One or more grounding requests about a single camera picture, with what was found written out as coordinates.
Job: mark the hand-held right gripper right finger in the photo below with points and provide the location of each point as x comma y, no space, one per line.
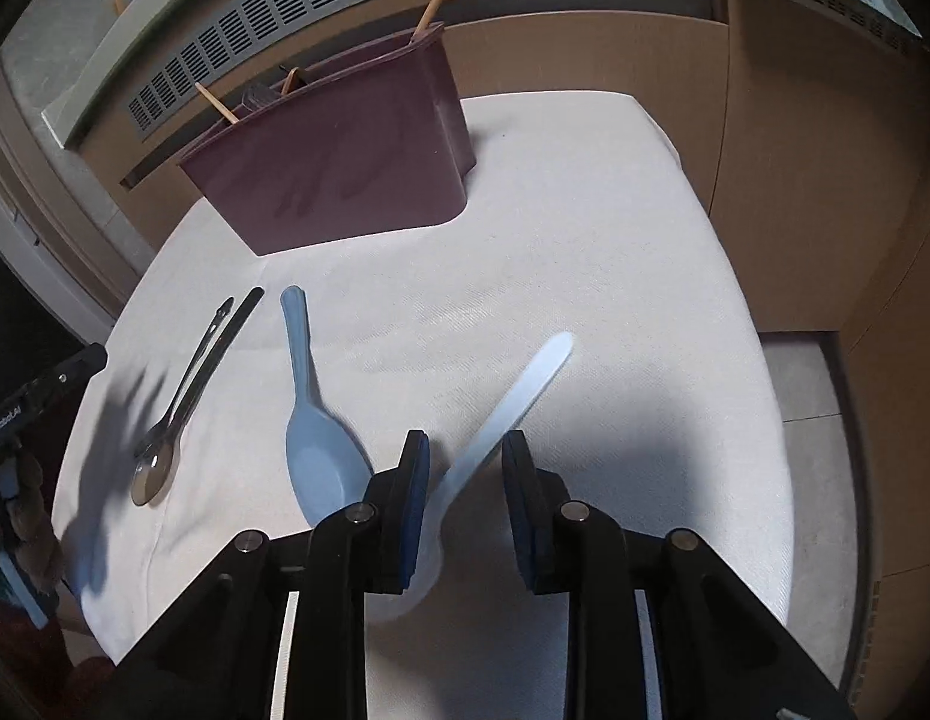
521,517

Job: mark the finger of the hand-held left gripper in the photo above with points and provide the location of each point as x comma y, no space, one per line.
67,373

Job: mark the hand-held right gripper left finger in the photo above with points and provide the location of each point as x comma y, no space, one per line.
414,510

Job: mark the white plastic spoon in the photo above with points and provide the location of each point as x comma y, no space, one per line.
510,405

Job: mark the maroon plastic utensil holder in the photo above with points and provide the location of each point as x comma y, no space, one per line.
345,172

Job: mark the brown wooden spoon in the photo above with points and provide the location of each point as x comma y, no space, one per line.
294,81

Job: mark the person's left hand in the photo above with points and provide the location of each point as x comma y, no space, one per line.
34,532

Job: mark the blue plastic rice spoon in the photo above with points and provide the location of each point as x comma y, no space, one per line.
315,457

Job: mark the white tablecloth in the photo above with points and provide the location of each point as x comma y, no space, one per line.
585,277

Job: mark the grey kitchen countertop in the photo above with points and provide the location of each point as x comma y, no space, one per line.
135,37

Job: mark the small grey vent grille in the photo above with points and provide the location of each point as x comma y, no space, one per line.
832,4

